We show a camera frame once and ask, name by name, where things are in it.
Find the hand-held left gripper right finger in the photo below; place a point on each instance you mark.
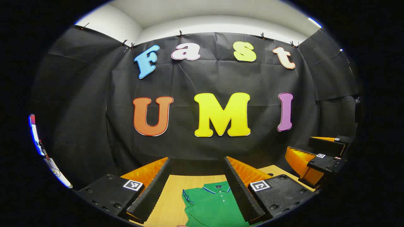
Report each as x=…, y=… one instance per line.
x=241, y=195

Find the white wall poster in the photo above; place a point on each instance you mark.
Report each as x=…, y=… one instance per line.
x=58, y=175

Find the ceiling light strip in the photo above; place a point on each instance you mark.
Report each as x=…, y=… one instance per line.
x=314, y=22

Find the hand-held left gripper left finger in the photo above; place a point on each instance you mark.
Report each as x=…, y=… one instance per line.
x=154, y=192

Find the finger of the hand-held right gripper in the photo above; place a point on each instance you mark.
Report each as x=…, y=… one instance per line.
x=325, y=164
x=325, y=145

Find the green T-shirt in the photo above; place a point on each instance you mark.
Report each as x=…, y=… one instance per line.
x=211, y=208

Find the black backdrop cloth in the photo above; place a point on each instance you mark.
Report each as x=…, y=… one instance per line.
x=221, y=82

